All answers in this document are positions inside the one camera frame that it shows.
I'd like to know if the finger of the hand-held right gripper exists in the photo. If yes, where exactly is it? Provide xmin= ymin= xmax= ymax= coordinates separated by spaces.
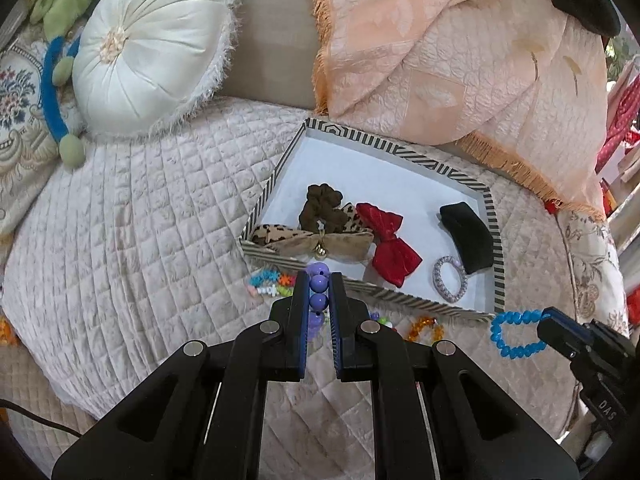
xmin=536 ymin=305 xmax=592 ymax=362

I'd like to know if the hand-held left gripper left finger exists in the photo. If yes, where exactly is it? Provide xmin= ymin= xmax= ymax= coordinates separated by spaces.
xmin=52 ymin=270 xmax=311 ymax=480

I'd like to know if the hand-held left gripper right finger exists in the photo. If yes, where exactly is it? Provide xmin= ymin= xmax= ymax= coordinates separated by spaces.
xmin=328 ymin=271 xmax=580 ymax=480

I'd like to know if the purple bead bracelet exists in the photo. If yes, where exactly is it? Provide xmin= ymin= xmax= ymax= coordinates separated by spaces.
xmin=305 ymin=261 xmax=397 ymax=348

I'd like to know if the blue bead bracelet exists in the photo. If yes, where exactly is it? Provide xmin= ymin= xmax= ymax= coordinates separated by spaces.
xmin=489 ymin=308 xmax=549 ymax=359

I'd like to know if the beige leopard print hair bow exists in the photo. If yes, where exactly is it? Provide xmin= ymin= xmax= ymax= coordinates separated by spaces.
xmin=247 ymin=202 xmax=374 ymax=264

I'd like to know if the red velvet hair bow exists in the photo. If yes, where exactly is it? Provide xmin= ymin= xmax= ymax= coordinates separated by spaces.
xmin=355 ymin=202 xmax=424 ymax=289

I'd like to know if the silver braided hair tie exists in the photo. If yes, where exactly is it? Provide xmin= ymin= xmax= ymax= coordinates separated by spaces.
xmin=431 ymin=254 xmax=469 ymax=304

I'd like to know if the brown scrunchie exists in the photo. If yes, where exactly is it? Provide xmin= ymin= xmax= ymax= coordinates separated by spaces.
xmin=297 ymin=183 xmax=352 ymax=237

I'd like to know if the black velvet hair clip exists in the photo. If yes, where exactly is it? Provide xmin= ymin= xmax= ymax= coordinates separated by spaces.
xmin=438 ymin=201 xmax=494 ymax=276

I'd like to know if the black white striped tray box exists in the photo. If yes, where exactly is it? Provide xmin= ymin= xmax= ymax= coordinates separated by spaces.
xmin=239 ymin=117 xmax=504 ymax=324

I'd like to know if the beige floral cloth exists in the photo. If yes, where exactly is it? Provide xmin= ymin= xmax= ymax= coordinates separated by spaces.
xmin=556 ymin=209 xmax=627 ymax=323

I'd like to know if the red patterned cloth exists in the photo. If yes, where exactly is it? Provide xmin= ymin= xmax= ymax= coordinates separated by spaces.
xmin=594 ymin=92 xmax=640 ymax=177

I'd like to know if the peach fringed blanket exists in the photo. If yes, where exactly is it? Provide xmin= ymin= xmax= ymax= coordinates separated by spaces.
xmin=309 ymin=0 xmax=622 ymax=217

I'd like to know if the white round satin cushion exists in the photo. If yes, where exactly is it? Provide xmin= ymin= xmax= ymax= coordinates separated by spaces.
xmin=71 ymin=0 xmax=242 ymax=139

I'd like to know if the green and blue plush toy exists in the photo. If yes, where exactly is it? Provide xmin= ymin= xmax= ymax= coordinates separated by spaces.
xmin=29 ymin=0 xmax=119 ymax=169

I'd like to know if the floral embroidered pillow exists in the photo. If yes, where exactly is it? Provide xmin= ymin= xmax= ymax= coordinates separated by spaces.
xmin=0 ymin=35 xmax=62 ymax=237

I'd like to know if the colourful flower bead bracelet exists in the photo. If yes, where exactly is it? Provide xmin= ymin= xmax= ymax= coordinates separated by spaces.
xmin=244 ymin=268 xmax=297 ymax=299

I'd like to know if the orange bead bracelet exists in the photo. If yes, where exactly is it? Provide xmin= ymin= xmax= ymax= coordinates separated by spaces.
xmin=404 ymin=315 xmax=446 ymax=346

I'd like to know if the black cable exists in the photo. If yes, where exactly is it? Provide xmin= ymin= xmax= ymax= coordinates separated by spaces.
xmin=0 ymin=399 xmax=82 ymax=437

